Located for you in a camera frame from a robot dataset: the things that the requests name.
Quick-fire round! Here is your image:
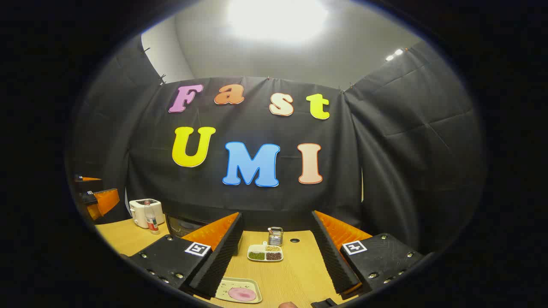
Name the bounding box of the red label plastic bottle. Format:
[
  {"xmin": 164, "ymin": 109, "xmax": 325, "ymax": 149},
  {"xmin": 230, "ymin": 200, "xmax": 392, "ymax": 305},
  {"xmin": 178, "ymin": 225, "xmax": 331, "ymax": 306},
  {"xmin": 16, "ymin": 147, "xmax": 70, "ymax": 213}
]
[{"xmin": 144, "ymin": 200, "xmax": 160, "ymax": 235}]

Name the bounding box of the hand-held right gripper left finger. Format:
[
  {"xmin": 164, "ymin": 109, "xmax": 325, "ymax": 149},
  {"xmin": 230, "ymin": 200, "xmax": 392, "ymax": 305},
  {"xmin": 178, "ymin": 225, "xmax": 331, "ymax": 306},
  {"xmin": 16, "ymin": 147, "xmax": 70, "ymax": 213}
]
[{"xmin": 128, "ymin": 212, "xmax": 244, "ymax": 299}]

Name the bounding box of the white divided tray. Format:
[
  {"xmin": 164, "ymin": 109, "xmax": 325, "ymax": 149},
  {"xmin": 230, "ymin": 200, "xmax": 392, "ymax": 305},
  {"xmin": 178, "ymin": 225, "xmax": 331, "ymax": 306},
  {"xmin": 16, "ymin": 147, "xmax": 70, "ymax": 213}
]
[{"xmin": 247, "ymin": 242, "xmax": 284, "ymax": 262}]

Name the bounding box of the black electric oven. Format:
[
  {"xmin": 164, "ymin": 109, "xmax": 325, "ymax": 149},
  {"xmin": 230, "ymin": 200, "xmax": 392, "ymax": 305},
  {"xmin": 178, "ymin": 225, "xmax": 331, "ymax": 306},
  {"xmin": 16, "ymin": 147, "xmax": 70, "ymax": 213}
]
[{"xmin": 166, "ymin": 214, "xmax": 207, "ymax": 238}]

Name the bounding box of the pink ham slice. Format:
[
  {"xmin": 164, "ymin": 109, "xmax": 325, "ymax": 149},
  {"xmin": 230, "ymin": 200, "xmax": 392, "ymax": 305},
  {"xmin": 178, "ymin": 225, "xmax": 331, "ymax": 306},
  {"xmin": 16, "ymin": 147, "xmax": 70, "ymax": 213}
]
[{"xmin": 228, "ymin": 287, "xmax": 257, "ymax": 302}]

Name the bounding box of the large ceiling light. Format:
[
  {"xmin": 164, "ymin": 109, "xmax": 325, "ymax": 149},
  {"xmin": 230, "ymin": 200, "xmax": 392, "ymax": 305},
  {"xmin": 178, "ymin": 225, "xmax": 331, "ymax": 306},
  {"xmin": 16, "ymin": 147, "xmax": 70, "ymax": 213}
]
[{"xmin": 227, "ymin": 0, "xmax": 328, "ymax": 43}]

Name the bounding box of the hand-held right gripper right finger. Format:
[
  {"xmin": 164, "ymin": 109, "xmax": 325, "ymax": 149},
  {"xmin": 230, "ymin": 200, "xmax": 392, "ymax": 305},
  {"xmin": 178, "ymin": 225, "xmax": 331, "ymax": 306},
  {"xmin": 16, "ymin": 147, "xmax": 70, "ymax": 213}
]
[{"xmin": 311, "ymin": 210, "xmax": 425, "ymax": 300}]

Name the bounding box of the white toaster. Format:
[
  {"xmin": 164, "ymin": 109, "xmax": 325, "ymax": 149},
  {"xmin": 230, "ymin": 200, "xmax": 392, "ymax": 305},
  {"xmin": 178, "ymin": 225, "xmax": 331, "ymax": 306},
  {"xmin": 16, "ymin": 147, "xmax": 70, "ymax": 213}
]
[{"xmin": 129, "ymin": 199, "xmax": 165, "ymax": 228}]

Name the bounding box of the cream square plate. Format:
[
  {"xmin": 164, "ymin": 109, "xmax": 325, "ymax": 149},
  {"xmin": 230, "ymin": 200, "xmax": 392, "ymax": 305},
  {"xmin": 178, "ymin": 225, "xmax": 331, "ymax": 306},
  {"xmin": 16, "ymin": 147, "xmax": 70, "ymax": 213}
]
[{"xmin": 214, "ymin": 277, "xmax": 263, "ymax": 304}]

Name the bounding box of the black backdrop cloth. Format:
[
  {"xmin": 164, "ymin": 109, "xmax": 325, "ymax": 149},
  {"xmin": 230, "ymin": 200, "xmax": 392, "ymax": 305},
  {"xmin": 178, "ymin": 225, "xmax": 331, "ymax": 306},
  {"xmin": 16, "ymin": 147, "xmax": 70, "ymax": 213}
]
[{"xmin": 64, "ymin": 34, "xmax": 486, "ymax": 257}]

